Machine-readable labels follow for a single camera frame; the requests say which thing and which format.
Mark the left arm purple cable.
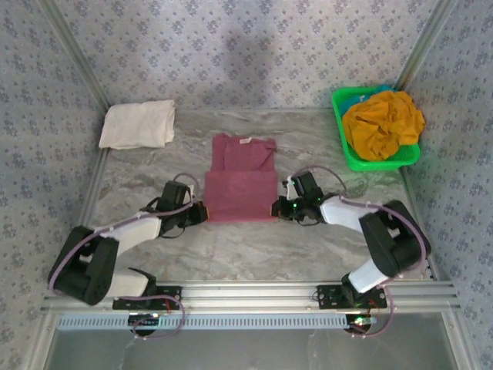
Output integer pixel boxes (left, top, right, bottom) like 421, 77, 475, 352
48, 172, 200, 342

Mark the white folded t-shirt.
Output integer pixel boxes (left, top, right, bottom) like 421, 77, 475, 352
98, 99, 177, 150

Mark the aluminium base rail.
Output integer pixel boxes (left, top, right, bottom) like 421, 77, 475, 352
40, 281, 461, 311

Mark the teal t-shirt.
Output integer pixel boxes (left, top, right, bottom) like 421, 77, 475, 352
340, 83, 397, 113

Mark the small circuit board with LED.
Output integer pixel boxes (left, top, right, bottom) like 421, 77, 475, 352
128, 312, 161, 336
344, 314, 377, 335

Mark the grey slotted cable duct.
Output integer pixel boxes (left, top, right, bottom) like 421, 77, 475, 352
55, 312, 377, 331

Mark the aluminium frame post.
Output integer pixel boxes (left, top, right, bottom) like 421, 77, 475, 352
394, 0, 461, 92
36, 0, 112, 111

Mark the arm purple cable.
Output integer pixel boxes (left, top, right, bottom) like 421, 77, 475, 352
48, 172, 200, 342
304, 164, 432, 340

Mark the maroon printed t-shirt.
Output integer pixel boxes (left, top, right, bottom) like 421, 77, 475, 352
203, 133, 279, 224

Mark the green plastic basket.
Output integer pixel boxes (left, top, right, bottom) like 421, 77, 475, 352
331, 86, 421, 173

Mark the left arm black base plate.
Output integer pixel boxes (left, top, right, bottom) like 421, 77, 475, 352
112, 284, 183, 311

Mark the yellow crumpled t-shirt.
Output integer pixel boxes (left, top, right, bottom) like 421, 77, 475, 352
341, 90, 427, 162

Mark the aluminium table side rail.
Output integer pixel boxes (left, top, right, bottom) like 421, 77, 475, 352
82, 148, 111, 228
400, 167, 440, 281

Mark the aluminium frame leg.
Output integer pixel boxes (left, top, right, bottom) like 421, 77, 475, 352
18, 310, 59, 370
441, 310, 481, 370

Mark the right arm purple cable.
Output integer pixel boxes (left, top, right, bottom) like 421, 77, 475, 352
304, 164, 432, 340

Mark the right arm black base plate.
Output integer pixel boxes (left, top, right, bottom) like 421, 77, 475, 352
316, 284, 388, 309

